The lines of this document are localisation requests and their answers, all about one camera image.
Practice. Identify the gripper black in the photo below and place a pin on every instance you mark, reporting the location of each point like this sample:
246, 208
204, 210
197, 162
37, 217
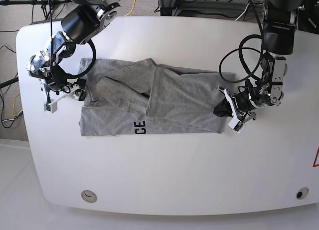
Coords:
241, 102
60, 87

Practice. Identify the grey T-shirt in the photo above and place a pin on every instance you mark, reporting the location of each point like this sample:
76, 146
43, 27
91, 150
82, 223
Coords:
126, 98

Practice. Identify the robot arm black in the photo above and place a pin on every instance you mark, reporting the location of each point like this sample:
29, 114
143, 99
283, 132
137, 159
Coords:
78, 27
277, 34

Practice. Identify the black tripod stand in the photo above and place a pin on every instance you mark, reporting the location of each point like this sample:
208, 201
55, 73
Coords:
33, 2

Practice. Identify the left table grommet hole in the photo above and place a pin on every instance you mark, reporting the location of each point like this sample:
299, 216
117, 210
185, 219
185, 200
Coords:
88, 196

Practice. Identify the table grommet hole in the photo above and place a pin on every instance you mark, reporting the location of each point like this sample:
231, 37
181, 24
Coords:
302, 193
88, 196

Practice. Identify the red warning triangle sticker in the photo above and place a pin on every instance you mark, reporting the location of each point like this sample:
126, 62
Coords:
316, 160

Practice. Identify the right table grommet hole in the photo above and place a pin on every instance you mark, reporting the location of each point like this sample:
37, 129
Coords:
302, 193

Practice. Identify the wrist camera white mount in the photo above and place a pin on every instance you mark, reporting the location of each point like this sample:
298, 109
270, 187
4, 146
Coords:
53, 93
238, 120

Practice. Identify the grey metal frame base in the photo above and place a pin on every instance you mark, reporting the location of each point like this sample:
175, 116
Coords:
175, 7

